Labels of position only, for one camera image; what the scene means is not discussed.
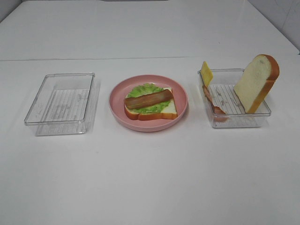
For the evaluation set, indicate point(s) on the bacon strip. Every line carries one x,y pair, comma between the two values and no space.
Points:
148,100
216,110

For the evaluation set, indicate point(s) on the bread slice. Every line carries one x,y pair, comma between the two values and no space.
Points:
168,113
258,78

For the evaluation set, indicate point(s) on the green lettuce leaf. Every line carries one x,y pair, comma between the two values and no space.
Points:
148,88

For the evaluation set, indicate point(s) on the yellow cheese slice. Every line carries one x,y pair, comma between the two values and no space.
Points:
206,73

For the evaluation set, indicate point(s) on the pink round plate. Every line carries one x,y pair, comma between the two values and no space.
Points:
117,96

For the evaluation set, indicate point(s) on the clear right plastic tray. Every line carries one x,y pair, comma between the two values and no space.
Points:
223,96

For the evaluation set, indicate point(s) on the clear plastic tray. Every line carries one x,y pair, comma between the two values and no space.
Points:
63,105
223,96

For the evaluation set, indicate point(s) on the clear left plastic tray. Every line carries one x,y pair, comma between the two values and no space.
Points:
63,105

